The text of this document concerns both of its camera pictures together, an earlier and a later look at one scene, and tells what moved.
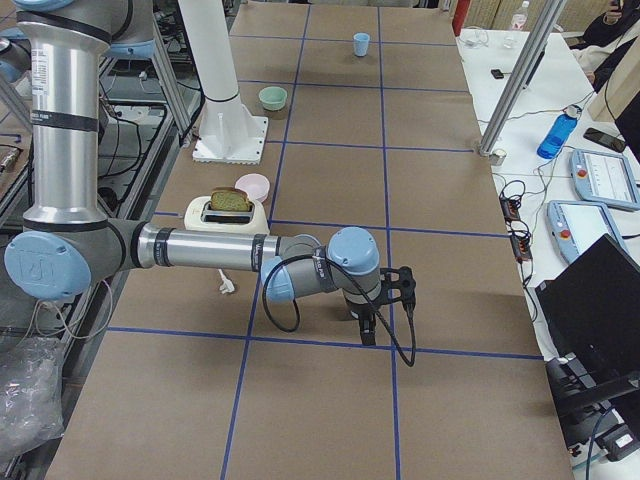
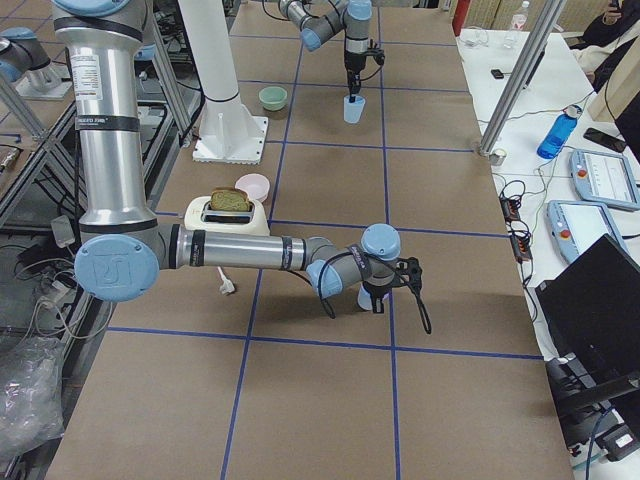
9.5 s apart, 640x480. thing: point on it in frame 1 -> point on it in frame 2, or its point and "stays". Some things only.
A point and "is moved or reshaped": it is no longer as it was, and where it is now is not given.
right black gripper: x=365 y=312 -> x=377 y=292
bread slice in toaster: x=229 y=199 stays
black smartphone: x=605 y=139 stays
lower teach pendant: x=577 y=225 stays
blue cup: x=361 y=41 is moved or reshaped
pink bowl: x=257 y=186 stays
